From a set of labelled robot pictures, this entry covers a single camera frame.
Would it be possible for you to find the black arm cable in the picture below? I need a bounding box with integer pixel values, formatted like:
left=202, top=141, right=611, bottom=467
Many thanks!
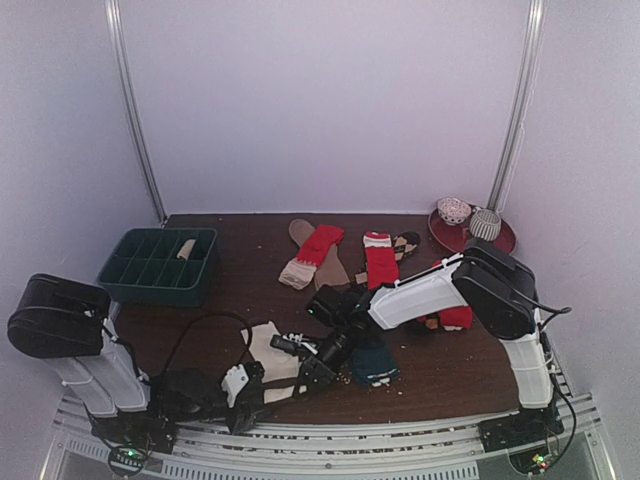
left=149, top=312, right=251, bottom=416
left=529, top=294, right=579, bottom=451

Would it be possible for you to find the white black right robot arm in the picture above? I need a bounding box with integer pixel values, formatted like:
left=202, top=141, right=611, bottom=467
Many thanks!
left=270, top=239, right=554, bottom=442

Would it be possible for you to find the aluminium front rail frame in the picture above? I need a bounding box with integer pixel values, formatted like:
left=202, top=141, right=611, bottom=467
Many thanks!
left=39, top=389, right=616, bottom=480

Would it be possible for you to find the striped grey cup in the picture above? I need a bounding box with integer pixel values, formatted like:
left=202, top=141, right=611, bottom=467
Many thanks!
left=469, top=208, right=502, bottom=242

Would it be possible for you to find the rolled beige sock in tray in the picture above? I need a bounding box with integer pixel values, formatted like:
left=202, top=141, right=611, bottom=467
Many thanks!
left=176, top=238, right=196, bottom=261

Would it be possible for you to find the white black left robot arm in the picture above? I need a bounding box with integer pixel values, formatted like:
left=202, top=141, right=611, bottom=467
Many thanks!
left=7, top=274, right=267, bottom=444

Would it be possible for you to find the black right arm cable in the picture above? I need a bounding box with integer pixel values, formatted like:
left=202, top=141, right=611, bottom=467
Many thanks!
left=529, top=294, right=579, bottom=451

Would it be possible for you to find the brown argyle sock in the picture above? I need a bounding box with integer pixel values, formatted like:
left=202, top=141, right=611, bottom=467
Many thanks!
left=355, top=231, right=421, bottom=285

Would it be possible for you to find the dark teal sock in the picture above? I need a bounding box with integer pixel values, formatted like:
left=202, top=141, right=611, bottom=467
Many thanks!
left=349, top=339, right=400, bottom=388

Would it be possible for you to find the tan beige sock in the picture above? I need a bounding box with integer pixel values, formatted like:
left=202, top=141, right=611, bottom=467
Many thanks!
left=288, top=219, right=350, bottom=290

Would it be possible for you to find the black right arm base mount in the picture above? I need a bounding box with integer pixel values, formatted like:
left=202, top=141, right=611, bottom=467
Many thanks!
left=478, top=407, right=564, bottom=453

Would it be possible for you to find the right aluminium corner post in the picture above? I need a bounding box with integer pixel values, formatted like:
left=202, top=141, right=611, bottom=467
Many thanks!
left=487, top=0, right=547, bottom=215

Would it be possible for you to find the left aluminium corner post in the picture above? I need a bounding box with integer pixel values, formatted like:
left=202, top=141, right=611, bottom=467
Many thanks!
left=104, top=0, right=168, bottom=226

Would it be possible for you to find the red sock middle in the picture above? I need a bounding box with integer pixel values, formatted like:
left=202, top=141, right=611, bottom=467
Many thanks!
left=363, top=231, right=399, bottom=290

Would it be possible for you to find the green compartment organizer tray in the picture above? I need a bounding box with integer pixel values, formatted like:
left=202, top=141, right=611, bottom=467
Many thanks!
left=98, top=228, right=220, bottom=308

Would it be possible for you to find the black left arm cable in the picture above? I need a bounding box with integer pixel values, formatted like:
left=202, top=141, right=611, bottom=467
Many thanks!
left=149, top=312, right=251, bottom=416

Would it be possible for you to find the cream brown striped sock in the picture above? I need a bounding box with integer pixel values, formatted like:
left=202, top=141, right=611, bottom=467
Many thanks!
left=241, top=321, right=300, bottom=404

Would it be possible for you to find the aluminium corner post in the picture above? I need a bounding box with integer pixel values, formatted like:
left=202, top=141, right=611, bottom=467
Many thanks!
left=104, top=0, right=168, bottom=226
left=487, top=0, right=547, bottom=215

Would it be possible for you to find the red sock right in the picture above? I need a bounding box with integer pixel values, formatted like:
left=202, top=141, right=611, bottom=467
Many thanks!
left=417, top=259, right=474, bottom=333

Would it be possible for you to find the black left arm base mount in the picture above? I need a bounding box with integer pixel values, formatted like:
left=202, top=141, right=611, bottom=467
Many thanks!
left=87, top=412, right=178, bottom=454

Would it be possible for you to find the red cream sock left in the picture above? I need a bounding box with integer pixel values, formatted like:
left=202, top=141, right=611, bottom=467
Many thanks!
left=278, top=225, right=344, bottom=290

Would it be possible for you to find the patterned small bowl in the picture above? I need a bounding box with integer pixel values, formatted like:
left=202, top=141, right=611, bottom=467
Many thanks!
left=437, top=197, right=472, bottom=226

